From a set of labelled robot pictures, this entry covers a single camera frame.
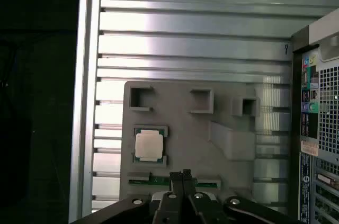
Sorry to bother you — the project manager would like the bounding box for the grey parts rack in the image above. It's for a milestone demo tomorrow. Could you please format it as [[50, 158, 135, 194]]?
[[119, 80, 262, 209]]

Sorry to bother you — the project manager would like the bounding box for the PC case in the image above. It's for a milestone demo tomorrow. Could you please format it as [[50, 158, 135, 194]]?
[[291, 6, 339, 224]]

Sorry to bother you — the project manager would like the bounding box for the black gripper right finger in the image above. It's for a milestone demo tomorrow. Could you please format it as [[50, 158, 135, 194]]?
[[182, 168, 305, 224]]

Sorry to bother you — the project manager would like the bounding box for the CPU with silver top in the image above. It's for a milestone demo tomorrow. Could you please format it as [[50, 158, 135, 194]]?
[[133, 128, 167, 165]]

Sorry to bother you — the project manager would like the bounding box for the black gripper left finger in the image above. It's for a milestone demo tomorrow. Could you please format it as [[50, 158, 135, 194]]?
[[70, 171, 184, 224]]

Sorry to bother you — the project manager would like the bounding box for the green RAM stick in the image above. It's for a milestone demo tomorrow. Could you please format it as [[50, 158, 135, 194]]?
[[129, 177, 220, 187]]

